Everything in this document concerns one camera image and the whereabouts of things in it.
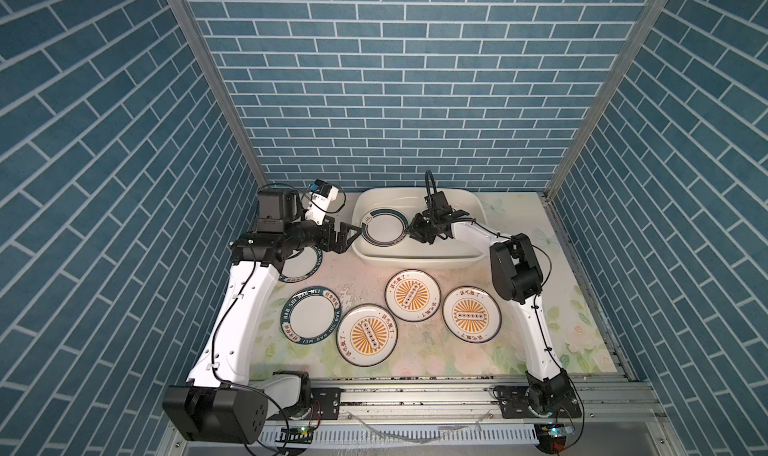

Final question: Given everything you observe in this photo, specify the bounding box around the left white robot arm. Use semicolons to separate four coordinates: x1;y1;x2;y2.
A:
162;219;361;445

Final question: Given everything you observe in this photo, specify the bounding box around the white plastic bin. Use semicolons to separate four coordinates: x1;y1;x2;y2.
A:
352;188;487;270

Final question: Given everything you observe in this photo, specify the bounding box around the white slotted cable duct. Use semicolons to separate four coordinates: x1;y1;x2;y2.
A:
287;424;539;450

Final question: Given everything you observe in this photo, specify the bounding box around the near green rim text plate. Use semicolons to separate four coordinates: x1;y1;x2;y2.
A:
280;286;342;345

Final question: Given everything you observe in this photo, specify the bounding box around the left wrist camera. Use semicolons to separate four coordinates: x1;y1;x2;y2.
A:
305;180;339;226

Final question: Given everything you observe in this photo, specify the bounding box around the aluminium corner post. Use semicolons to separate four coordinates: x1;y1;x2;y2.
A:
544;0;669;204
166;0;268;187

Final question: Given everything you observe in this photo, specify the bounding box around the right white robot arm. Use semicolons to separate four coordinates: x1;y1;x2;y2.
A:
407;198;575;417

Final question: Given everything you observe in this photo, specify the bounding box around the far green rim text plate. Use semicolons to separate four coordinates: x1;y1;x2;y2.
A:
279;247;323;283

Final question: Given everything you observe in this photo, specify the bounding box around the right green circuit board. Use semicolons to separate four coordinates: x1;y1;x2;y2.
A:
536;424;568;447

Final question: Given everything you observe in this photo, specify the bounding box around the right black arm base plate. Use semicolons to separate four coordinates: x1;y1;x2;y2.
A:
490;385;583;419

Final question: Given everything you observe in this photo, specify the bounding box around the green rim text plate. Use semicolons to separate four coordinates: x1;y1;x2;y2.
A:
280;286;342;345
279;247;323;283

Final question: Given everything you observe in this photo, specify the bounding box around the green red rim plate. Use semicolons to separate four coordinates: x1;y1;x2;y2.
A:
361;208;409;247

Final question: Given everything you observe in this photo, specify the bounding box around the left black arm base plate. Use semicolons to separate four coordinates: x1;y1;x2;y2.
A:
264;388;341;422

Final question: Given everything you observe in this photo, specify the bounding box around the left aluminium corner post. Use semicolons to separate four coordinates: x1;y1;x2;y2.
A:
166;0;268;187

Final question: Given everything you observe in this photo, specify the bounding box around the right aluminium corner post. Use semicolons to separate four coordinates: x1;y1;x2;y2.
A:
544;0;669;204

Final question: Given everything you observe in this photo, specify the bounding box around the aluminium mounting rail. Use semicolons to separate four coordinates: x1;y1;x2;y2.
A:
311;375;665;425

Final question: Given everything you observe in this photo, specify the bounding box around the orange sunburst plate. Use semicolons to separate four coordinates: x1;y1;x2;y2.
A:
442;286;502;344
385;269;441;323
336;304;399;367

